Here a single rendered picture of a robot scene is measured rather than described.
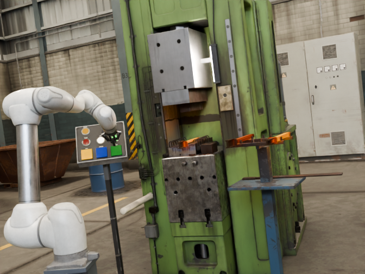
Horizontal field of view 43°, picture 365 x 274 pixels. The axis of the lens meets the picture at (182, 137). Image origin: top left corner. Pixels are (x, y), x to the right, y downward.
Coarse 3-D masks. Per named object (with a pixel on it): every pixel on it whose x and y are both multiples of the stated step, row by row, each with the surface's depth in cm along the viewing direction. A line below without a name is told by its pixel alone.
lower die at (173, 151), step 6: (204, 138) 346; (210, 138) 345; (192, 144) 311; (198, 144) 317; (168, 150) 317; (174, 150) 316; (180, 150) 314; (186, 150) 313; (192, 150) 311; (174, 156) 316
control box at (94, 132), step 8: (80, 128) 321; (88, 128) 321; (96, 128) 321; (120, 128) 321; (80, 136) 318; (88, 136) 318; (96, 136) 318; (120, 136) 318; (80, 144) 315; (88, 144) 315; (96, 144) 316; (104, 144) 316; (112, 144) 316; (120, 144) 316; (80, 152) 313; (80, 160) 310; (88, 160) 310; (96, 160) 310; (104, 160) 312; (112, 160) 314; (120, 160) 316
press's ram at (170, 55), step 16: (176, 32) 306; (192, 32) 312; (160, 48) 311; (176, 48) 307; (192, 48) 308; (160, 64) 313; (176, 64) 309; (192, 64) 305; (208, 64) 340; (160, 80) 314; (176, 80) 310; (192, 80) 306; (208, 80) 336
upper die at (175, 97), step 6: (174, 90) 311; (180, 90) 310; (186, 90) 308; (192, 90) 316; (198, 90) 328; (204, 90) 342; (162, 96) 314; (168, 96) 313; (174, 96) 312; (180, 96) 310; (186, 96) 309; (192, 96) 315; (198, 96) 327; (204, 96) 340; (162, 102) 315; (168, 102) 313; (174, 102) 312; (180, 102) 310; (186, 102) 309; (192, 102) 321
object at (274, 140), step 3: (288, 132) 277; (279, 135) 263; (282, 135) 264; (285, 135) 269; (288, 135) 275; (270, 138) 249; (273, 138) 249; (276, 138) 254; (279, 138) 258; (282, 138) 264; (267, 141) 243; (270, 141) 247; (273, 141) 251; (276, 141) 251; (267, 144) 243; (270, 144) 244
